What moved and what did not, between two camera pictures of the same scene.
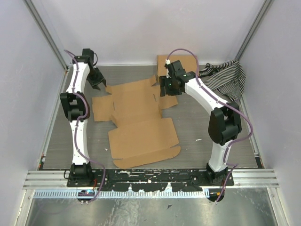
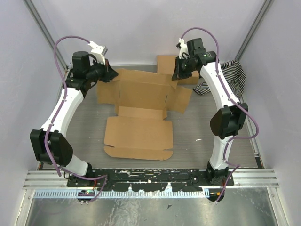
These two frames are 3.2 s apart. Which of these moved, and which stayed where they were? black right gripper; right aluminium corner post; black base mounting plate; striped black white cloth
Moved: black right gripper
Stayed: right aluminium corner post; black base mounting plate; striped black white cloth
